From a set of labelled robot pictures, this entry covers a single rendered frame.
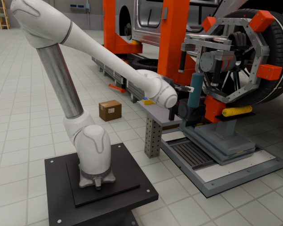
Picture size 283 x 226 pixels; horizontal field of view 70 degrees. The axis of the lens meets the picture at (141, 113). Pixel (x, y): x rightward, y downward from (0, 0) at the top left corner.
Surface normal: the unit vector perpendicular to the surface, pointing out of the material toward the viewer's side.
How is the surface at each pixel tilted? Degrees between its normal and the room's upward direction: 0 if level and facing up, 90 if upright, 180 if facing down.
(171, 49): 90
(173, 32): 90
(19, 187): 0
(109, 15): 90
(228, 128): 90
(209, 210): 0
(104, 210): 0
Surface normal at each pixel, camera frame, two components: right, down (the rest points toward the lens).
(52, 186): 0.05, -0.91
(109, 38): 0.42, 0.40
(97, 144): 0.47, 0.06
